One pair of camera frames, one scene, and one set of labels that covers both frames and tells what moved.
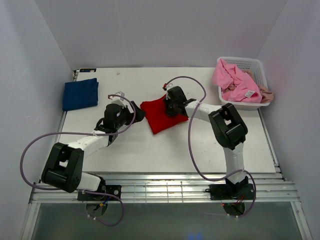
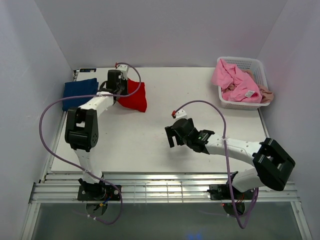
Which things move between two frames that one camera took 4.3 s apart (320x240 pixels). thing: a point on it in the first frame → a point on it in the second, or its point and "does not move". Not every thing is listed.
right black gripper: (169, 108) → (173, 133)
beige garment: (267, 96) does not move
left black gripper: (130, 114) → (119, 89)
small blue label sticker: (87, 70) does not move
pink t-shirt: (236, 86) does not move
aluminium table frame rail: (181, 188) does not move
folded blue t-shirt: (80, 94) does not move
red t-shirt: (157, 117) → (137, 101)
